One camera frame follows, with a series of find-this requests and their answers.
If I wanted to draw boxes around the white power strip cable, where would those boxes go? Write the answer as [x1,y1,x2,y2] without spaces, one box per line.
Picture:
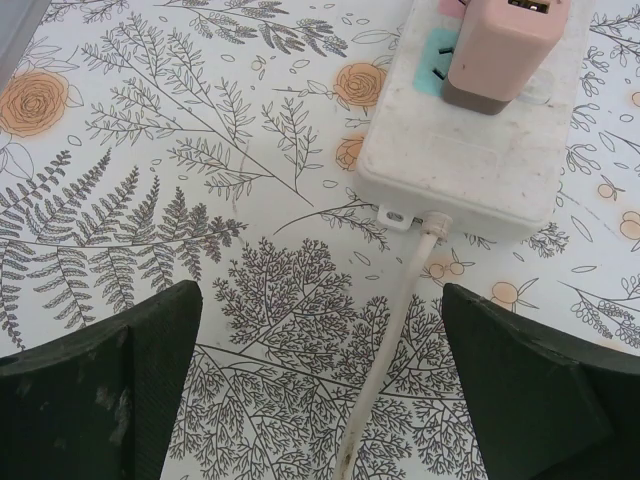
[335,208,455,480]

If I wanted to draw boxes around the white power strip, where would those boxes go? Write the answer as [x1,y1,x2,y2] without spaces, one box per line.
[352,0,594,246]

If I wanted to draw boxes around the aluminium table side rail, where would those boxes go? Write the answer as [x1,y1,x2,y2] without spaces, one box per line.
[0,0,49,89]

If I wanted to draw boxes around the pink USB charger brown base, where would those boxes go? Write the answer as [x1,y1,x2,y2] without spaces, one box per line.
[441,0,572,117]

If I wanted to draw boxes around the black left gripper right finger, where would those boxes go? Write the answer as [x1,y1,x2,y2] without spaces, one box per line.
[442,282,640,480]

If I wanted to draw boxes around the floral print tablecloth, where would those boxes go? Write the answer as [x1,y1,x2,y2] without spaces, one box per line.
[0,0,640,480]

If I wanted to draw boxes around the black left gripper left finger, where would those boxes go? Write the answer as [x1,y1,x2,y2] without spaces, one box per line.
[0,280,204,480]

